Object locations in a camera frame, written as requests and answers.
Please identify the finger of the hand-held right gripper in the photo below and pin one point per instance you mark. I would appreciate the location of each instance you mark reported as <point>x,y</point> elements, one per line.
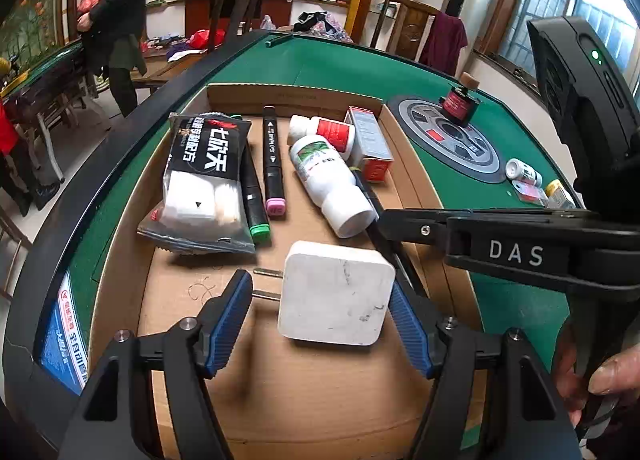
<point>410,227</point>

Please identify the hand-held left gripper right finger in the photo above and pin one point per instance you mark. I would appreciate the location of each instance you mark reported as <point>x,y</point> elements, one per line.
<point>407,325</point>

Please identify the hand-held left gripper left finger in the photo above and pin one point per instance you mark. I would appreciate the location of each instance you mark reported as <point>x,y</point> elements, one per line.
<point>227,320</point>

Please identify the white power adapter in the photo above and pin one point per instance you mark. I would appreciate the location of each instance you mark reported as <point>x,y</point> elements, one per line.
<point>335,290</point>

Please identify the white bottle green label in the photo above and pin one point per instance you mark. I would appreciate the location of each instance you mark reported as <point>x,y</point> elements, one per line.
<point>330,185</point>

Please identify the red white carton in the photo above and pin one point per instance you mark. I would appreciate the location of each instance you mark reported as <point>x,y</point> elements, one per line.
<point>370,144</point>

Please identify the cardboard box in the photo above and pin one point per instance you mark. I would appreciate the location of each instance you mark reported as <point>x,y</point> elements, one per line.
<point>310,390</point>

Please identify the black marker green cap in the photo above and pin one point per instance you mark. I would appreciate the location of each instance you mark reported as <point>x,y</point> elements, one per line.
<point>252,200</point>

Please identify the white bottle red label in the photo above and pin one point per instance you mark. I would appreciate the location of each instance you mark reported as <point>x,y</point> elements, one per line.
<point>332,132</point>

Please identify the black marker pink cap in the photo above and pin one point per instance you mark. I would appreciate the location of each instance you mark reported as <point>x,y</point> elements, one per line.
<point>272,154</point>

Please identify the black cotton swab packet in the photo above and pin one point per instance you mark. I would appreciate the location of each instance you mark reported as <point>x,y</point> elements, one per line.
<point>210,149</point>

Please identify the person's right hand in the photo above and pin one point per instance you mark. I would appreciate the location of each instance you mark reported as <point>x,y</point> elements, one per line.
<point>615,375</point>

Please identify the yellow-capped small tube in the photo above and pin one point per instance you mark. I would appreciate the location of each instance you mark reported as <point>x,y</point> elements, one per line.
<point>557,192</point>

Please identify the small white bottle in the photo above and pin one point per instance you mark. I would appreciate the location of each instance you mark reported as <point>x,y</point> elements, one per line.
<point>517,169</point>

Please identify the pink packet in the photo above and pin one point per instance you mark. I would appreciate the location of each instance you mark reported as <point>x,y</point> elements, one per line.
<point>532,194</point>

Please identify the dark bottle red label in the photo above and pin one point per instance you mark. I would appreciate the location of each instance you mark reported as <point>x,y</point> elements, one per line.
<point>457,104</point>

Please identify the blue white table label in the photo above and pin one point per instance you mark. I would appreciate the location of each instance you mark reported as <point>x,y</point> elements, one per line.
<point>65,335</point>

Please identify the maroon cloth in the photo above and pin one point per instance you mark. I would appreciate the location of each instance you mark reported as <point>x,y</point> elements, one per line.
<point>445,42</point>

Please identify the light wooden armchair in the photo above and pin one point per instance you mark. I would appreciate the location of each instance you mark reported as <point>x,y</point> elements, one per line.
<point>405,29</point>

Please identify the floral cloth pile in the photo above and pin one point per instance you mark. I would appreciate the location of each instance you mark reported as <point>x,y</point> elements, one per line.
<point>325,27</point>

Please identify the red bag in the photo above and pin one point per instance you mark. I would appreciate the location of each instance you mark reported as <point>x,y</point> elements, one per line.
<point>202,38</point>

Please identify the green topped game table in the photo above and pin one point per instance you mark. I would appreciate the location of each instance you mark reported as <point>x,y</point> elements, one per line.
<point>45,74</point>

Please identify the landscape wall painting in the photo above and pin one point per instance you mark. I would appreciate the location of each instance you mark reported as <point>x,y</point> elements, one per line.
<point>35,4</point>

